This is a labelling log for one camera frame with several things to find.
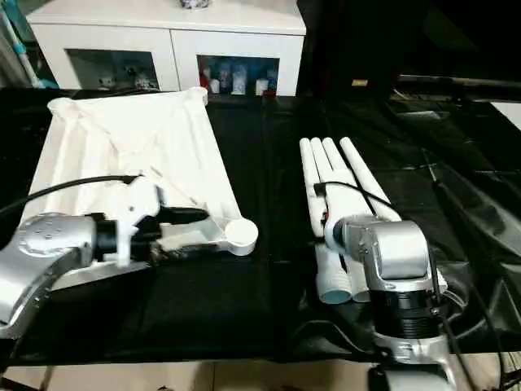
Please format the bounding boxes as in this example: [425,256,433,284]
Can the white plastic table leg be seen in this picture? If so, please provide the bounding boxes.
[339,136,404,223]
[321,137,392,223]
[299,137,353,305]
[309,137,372,305]

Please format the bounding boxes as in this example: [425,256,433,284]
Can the black left wrist camera cable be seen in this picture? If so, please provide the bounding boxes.
[0,174,144,215]

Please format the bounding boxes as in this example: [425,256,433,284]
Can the teal and white pole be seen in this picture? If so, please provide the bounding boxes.
[0,6,58,90]

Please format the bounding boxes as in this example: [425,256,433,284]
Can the long black rod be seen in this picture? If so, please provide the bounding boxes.
[396,74,521,90]

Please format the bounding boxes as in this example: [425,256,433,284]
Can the white glass door cabinet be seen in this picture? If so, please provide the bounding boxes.
[24,0,307,97]

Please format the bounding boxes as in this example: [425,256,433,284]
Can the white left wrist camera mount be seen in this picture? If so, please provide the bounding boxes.
[116,177,170,269]

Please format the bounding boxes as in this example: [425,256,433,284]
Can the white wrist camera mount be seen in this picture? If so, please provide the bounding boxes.
[116,177,170,269]
[321,181,359,252]

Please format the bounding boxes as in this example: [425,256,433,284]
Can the black work mat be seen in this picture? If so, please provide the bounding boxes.
[0,87,521,363]

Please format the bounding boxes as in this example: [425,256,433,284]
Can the flat white board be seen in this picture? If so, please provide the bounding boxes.
[490,101,521,130]

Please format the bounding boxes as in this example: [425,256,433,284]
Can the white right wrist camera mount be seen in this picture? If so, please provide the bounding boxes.
[321,181,359,252]

